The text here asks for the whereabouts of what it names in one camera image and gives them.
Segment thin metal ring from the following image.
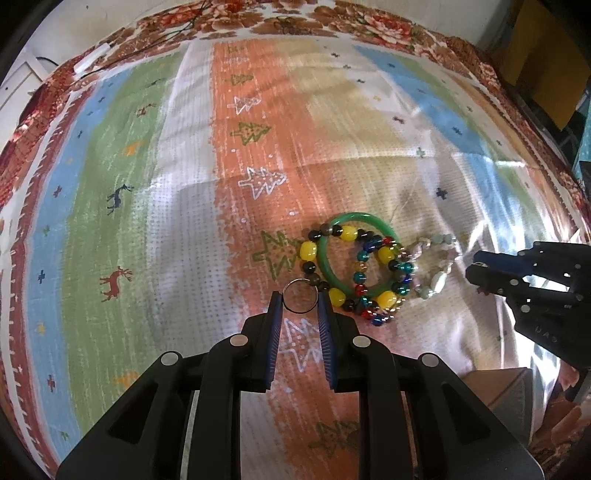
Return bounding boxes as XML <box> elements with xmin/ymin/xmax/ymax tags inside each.
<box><xmin>280</xmin><ymin>278</ymin><xmax>321</xmax><ymax>316</ymax></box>

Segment multicolour glass bead bracelet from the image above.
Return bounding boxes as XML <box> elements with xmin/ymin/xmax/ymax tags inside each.
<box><xmin>351</xmin><ymin>230</ymin><xmax>419</xmax><ymax>328</ymax></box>

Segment pale stone bead bracelet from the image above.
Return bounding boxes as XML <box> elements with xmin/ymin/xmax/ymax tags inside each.
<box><xmin>410</xmin><ymin>232</ymin><xmax>463</xmax><ymax>301</ymax></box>

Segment yellow and black bead bracelet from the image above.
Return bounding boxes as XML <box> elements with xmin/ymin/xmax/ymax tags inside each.
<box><xmin>298</xmin><ymin>223</ymin><xmax>408</xmax><ymax>315</ymax></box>

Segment green jade bangle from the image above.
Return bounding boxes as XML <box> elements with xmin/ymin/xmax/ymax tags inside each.
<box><xmin>316</xmin><ymin>211</ymin><xmax>403</xmax><ymax>301</ymax></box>

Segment person's right hand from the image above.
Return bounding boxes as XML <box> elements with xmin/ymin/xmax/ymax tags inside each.
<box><xmin>530</xmin><ymin>361</ymin><xmax>590</xmax><ymax>471</ymax></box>

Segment rose gold metal tin box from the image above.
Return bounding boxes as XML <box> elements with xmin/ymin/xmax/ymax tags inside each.
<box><xmin>463</xmin><ymin>368</ymin><xmax>534</xmax><ymax>446</ymax></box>

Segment colourful striped blanket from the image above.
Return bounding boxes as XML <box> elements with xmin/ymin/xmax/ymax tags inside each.
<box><xmin>1</xmin><ymin>32</ymin><xmax>589</xmax><ymax>476</ymax></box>

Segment brown hanging garment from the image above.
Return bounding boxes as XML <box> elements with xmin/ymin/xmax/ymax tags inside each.
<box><xmin>495</xmin><ymin>1</ymin><xmax>590</xmax><ymax>130</ymax></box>

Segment red floral bedsheet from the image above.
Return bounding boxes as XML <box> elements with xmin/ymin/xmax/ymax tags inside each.
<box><xmin>1</xmin><ymin>1</ymin><xmax>590</xmax><ymax>253</ymax></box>

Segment white bed headboard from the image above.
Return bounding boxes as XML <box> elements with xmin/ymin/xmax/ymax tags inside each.
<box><xmin>0</xmin><ymin>48</ymin><xmax>49</xmax><ymax>149</ymax></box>

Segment black power cables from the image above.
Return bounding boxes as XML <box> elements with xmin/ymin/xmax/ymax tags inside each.
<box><xmin>78</xmin><ymin>0</ymin><xmax>219</xmax><ymax>80</ymax></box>

